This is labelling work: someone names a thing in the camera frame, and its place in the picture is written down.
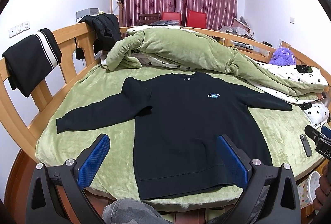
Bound black sweater with logo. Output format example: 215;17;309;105
56;72;292;200

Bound right hand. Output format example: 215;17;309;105
313;166;330;211

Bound grey cased smartphone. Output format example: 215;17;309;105
300;134;313;157

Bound green plush bed sheet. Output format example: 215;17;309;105
36;66;322;211

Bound white star-patterned basket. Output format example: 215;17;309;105
297;171;321;209

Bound camouflage trousers leg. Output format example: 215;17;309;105
102;199;171;224

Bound purple plush toy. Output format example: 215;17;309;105
269;47;296;66

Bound cluttered items behind bed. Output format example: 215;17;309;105
218;17;270;57

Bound black white striped garment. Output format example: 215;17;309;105
2;28;62;97

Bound green flower-lined quilt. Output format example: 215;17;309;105
101;26;330;128

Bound left red chair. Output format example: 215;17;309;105
161;12;181;22

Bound black jacket on headboard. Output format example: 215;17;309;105
78;13;122;55

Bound dark wooden chair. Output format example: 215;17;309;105
138;13;160;25

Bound wooden coat rack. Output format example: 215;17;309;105
109;0;125;26

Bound wooden bed frame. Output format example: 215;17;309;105
1;23;330;199

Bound white wall switch panel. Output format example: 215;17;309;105
8;22;30;39

